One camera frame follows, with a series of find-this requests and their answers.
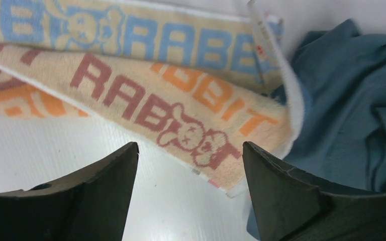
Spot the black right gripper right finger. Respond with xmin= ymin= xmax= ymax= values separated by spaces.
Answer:
xmin=243 ymin=142 xmax=386 ymax=240

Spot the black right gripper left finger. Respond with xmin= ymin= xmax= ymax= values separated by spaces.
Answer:
xmin=0 ymin=142 xmax=139 ymax=240

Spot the cream rabbit text towel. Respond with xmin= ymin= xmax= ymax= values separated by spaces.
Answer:
xmin=0 ymin=1 xmax=305 ymax=196

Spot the dark teal cloth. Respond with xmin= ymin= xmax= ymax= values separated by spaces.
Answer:
xmin=246 ymin=18 xmax=386 ymax=240

